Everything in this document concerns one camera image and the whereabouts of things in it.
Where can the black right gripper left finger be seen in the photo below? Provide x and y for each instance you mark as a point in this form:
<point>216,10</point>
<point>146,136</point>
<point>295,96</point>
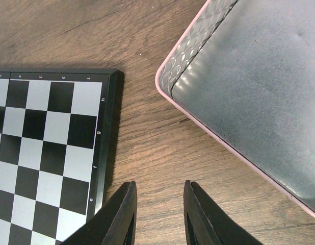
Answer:
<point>114,223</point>

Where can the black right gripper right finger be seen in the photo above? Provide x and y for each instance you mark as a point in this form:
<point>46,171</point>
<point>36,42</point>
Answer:
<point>207,223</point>

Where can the black and white chessboard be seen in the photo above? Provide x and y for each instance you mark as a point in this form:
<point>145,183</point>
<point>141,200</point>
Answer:
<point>58,130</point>

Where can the pink rimmed metal tray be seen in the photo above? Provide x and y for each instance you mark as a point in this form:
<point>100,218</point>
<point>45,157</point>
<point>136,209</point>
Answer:
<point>244,71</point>

